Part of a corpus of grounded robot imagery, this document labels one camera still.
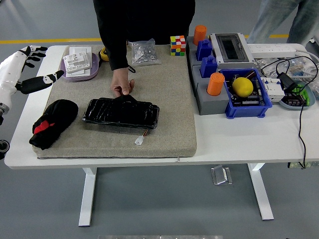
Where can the person's right hand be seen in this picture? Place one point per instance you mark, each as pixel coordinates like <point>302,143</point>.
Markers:
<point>120,82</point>

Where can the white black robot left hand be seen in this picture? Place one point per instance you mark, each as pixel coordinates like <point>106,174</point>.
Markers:
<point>7,72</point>

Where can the black panel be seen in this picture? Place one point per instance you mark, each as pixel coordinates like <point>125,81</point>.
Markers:
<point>119,114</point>

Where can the black rag with red patch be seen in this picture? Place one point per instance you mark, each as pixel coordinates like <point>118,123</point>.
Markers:
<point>59,114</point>

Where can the person's right forearm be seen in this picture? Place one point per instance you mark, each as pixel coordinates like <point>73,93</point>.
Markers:
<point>117,57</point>

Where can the purple oval tray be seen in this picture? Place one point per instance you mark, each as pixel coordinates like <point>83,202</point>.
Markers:
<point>93,69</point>

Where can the yellow tape measure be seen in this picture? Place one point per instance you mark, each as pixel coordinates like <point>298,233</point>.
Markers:
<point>103,55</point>

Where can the clear bag of screws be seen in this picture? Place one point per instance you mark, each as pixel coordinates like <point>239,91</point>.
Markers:
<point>144,53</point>

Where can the grey-brown mat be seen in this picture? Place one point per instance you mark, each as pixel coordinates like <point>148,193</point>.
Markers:
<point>162,99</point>

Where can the white socket module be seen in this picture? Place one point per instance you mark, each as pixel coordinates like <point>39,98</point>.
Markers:
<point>76,62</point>

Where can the colourful puzzle cube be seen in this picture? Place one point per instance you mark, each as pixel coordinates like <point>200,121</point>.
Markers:
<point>178,46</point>

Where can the person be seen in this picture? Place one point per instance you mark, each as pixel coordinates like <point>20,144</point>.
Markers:
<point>269,17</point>
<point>149,20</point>

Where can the blue plastic block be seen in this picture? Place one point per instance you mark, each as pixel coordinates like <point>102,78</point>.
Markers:
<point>208,67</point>
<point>204,49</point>

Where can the orange plastic cylinder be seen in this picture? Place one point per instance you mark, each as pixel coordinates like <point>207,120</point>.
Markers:
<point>215,84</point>
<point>200,35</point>

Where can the grey block holder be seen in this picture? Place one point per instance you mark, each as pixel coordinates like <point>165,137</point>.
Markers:
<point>211,105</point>

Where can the chrome metal ball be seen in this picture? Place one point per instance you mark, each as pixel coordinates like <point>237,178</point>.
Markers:
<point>234,98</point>

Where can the grey electrical box with window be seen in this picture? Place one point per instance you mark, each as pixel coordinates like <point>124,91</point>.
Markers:
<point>231,47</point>

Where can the white table leg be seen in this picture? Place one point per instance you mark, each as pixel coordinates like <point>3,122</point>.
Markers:
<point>261,194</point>
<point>87,194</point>

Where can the yellow ball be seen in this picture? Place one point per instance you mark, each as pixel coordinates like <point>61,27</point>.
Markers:
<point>243,87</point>

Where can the blue plastic bin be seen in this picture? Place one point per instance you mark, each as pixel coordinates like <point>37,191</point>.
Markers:
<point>246,110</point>

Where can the brown cylinder capacitor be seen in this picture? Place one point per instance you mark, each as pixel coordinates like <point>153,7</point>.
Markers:
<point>250,74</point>

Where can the black circuit board pieces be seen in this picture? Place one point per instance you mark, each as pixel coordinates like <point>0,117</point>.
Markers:
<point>256,95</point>

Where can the metal floor plate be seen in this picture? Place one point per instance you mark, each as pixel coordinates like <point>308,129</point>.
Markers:
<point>221,175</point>

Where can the clear bag of white rings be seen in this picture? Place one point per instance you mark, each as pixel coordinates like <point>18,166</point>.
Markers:
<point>261,65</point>

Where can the white circuit breaker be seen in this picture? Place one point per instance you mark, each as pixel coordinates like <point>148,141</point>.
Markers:
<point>272,89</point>

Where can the white power strip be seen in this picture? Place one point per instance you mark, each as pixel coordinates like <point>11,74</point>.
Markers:
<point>271,49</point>

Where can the black power adapter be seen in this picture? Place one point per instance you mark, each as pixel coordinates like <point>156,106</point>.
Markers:
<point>286,81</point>

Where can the dark terminal blocks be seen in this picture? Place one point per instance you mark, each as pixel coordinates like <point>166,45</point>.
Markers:
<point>294,99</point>

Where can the light blue dish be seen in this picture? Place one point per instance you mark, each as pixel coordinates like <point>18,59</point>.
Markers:
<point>296,107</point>

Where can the clear bag of small parts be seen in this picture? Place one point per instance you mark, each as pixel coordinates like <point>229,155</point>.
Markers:
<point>299,67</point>

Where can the green plastic connectors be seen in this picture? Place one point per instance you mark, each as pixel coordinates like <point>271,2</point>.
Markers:
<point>305,95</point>

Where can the green patterned object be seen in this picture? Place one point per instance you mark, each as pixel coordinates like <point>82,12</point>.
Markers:
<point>311,164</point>

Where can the white wall plate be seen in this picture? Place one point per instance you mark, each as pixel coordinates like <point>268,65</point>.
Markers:
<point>79,74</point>

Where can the flat white switch plate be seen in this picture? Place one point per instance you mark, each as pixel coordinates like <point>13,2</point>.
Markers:
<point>77,50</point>

